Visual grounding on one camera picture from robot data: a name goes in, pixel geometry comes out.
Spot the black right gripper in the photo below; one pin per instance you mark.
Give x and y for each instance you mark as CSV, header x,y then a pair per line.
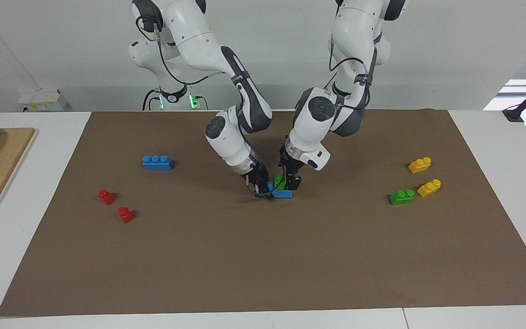
x,y
256,176

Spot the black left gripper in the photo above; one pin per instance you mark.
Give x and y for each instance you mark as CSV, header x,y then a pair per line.
x,y
291,163

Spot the plain green two-stud block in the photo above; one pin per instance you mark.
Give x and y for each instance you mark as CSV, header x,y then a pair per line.
x,y
279,182

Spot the blue three-stud block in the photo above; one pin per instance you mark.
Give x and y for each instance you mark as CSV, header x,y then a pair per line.
x,y
282,194
157,163

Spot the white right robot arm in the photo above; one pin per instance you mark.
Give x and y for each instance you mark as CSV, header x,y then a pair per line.
x,y
226,137

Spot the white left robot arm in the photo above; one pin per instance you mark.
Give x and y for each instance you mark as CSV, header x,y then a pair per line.
x,y
322,119

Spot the green block with printed studs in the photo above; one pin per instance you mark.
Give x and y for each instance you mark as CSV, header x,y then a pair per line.
x,y
402,197

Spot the yellow two-stud block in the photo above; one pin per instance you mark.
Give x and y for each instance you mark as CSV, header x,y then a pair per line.
x,y
429,188
419,165

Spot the red one-stud block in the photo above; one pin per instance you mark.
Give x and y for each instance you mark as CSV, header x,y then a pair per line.
x,y
125,214
106,197

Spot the brown paper table mat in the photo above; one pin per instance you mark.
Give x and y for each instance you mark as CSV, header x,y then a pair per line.
x,y
263,256

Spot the wooden cutting board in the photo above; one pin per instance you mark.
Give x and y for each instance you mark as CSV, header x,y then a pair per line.
x,y
2,164

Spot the white wall socket box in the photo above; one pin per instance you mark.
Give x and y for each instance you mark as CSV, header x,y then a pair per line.
x,y
44,100

